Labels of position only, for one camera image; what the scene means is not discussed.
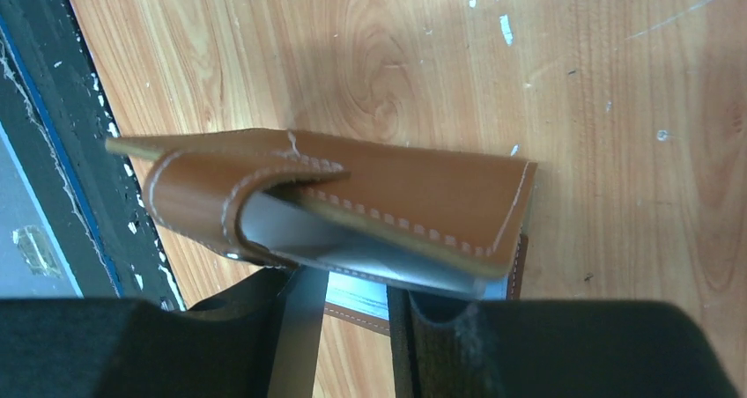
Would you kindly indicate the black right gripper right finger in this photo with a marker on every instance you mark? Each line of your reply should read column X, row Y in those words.
column 446, row 347

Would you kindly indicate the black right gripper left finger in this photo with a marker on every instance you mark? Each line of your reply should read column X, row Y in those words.
column 258, row 338

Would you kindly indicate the brown leather card holder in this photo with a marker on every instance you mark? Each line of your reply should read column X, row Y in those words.
column 372, row 215

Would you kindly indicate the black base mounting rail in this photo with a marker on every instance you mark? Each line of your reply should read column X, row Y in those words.
column 57, row 119

